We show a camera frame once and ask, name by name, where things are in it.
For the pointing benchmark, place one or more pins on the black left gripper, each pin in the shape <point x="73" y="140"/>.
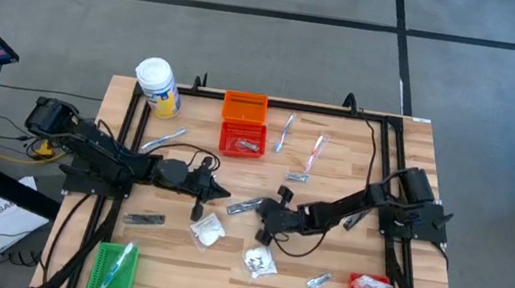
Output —
<point x="199" y="183"/>

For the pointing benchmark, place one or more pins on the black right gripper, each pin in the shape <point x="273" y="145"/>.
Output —
<point x="287" y="219"/>

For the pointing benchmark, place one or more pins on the cotton swabs plastic bag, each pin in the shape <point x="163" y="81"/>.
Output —
<point x="261" y="261"/>

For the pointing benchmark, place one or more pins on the silver nail clipper packet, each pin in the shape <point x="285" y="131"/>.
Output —
<point x="248" y="146"/>
<point x="296" y="177"/>
<point x="319" y="281"/>

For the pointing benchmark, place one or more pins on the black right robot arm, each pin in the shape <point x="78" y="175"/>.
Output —
<point x="344" y="207"/>

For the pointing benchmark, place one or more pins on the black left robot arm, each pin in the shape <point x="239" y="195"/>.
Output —
<point x="100" y="152"/>

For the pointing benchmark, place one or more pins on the cotton pads plastic bag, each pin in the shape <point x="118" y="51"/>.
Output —
<point x="208" y="232"/>

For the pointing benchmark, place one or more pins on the small red plastic basket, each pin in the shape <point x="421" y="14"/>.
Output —
<point x="229" y="130"/>

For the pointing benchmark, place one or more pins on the packaged light blue toothbrush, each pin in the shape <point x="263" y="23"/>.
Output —
<point x="164" y="139"/>

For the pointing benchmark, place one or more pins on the packaged red toothbrush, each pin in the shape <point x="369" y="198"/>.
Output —
<point x="316" y="152"/>

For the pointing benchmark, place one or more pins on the orange plastic basket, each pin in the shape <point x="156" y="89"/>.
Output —
<point x="245" y="107"/>

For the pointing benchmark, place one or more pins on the Lysol wipes canister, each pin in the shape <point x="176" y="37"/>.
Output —
<point x="159" y="90"/>

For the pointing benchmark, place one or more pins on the blue white toothbrush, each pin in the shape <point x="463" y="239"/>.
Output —
<point x="118" y="266"/>

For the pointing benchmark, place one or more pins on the white cotton plastic bag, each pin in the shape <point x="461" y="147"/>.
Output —
<point x="369" y="283"/>

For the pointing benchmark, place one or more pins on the green plastic basket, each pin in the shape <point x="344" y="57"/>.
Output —
<point x="98" y="268"/>

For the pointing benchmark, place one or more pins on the black cart base beam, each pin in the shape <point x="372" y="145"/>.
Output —
<point x="9" y="187"/>

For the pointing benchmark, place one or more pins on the white printed booklet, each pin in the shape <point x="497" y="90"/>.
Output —
<point x="4" y="219"/>

